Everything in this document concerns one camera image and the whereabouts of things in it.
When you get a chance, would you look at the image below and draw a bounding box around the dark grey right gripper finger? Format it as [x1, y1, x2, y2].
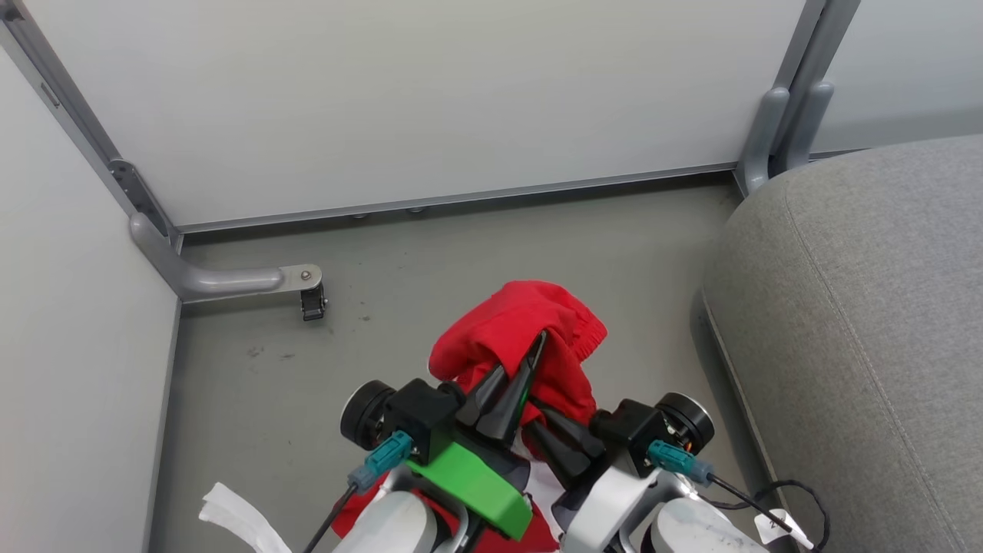
[523, 420, 591, 488]
[538, 406, 607, 460]

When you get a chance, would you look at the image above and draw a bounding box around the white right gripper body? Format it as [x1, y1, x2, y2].
[554, 465, 663, 553]

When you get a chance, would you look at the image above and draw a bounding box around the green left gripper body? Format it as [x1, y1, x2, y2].
[405, 438, 533, 541]

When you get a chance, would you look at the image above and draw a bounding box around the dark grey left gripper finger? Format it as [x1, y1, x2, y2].
[479, 329, 549, 449]
[457, 365, 510, 429]

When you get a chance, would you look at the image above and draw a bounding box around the red knitted garment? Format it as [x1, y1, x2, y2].
[332, 280, 608, 553]

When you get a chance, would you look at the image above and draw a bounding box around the black caster wheel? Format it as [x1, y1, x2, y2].
[300, 284, 329, 323]

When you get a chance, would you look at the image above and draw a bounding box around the white fabric strip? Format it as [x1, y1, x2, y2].
[199, 482, 293, 553]

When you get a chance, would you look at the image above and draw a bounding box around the grey metal partition foot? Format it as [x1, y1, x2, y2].
[129, 213, 324, 305]

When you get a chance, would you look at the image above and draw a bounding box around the grey fabric sofa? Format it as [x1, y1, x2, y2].
[701, 135, 983, 553]

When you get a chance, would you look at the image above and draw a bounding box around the black right cable, teal plug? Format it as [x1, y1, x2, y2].
[647, 439, 832, 552]

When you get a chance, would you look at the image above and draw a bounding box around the black cable, teal plug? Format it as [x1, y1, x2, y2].
[647, 439, 832, 552]
[303, 430, 416, 553]

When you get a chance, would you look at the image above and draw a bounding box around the black left cable, teal plug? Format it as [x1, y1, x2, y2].
[303, 430, 416, 553]

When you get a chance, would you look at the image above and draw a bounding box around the white cable tag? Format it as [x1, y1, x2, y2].
[753, 508, 815, 551]

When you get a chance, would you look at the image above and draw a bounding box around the grey partition bottom rail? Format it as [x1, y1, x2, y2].
[175, 162, 740, 235]

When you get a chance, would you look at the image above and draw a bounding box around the grey double partition post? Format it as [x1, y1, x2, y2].
[733, 0, 862, 197]

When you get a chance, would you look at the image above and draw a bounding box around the grey partition corner post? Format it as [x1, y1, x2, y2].
[0, 0, 184, 254]

